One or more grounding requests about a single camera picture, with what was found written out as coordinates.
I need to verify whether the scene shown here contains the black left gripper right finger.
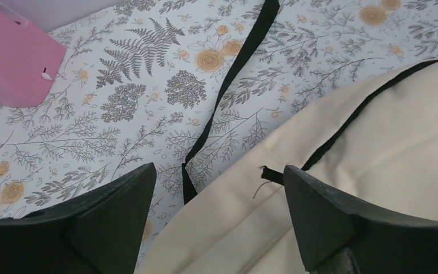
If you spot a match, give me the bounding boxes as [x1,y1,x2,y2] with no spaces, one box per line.
[283,166,438,273]

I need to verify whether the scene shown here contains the beige canvas backpack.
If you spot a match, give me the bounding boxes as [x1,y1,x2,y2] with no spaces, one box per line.
[138,1,438,273]

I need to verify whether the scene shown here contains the pink plastic cone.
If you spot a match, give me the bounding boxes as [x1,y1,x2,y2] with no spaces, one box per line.
[0,2,66,108]

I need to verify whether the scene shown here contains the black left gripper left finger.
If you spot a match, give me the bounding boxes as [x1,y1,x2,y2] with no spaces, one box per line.
[0,163,157,273]

